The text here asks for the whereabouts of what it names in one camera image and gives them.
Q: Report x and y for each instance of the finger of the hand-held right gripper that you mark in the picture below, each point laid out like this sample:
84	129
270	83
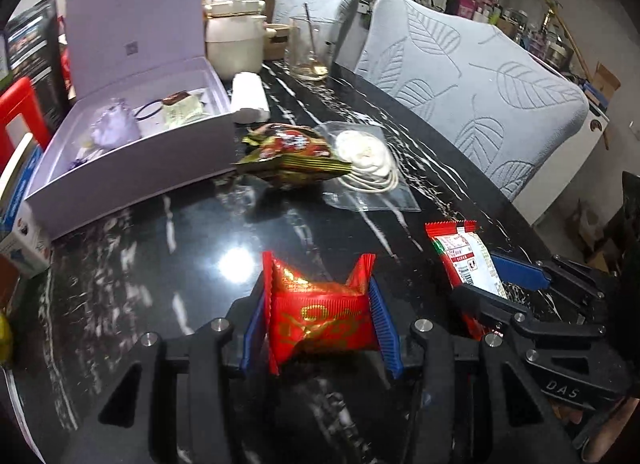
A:
492	306
520	271

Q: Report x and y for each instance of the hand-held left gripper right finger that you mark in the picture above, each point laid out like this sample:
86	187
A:
386	339

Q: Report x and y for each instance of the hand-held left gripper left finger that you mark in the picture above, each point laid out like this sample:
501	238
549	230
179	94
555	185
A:
252	339

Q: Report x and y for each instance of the red white snack packet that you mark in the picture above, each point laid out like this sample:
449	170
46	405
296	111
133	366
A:
460	249

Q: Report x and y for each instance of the red gold snack packet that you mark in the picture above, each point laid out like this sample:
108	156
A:
320	314

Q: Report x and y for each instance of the dark red candy packet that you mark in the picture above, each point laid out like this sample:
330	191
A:
176	97

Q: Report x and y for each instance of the lavender gift box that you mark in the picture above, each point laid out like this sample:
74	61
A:
135	4

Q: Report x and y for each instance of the leaf pattern chair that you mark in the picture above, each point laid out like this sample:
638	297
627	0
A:
475	84
330	9

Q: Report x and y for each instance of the green red snack packet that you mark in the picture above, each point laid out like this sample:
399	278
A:
290	144

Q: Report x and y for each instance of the pale green packet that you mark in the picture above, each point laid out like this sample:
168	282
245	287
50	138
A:
187	113

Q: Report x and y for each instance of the blue white carton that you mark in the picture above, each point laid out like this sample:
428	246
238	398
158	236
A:
25	249

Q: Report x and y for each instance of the yellow green object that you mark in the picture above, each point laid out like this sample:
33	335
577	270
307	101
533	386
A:
4	339

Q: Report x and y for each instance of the purple fabric pouch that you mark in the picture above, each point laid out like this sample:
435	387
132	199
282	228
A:
117	127

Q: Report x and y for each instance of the clear glass cup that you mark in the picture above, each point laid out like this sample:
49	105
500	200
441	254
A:
300	57

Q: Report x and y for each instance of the cream ceramic pot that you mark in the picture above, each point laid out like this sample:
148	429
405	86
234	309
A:
235	44

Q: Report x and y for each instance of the metal spoon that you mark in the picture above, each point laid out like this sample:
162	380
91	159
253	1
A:
310	29

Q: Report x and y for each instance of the black printed box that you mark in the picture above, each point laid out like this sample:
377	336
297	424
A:
35	54

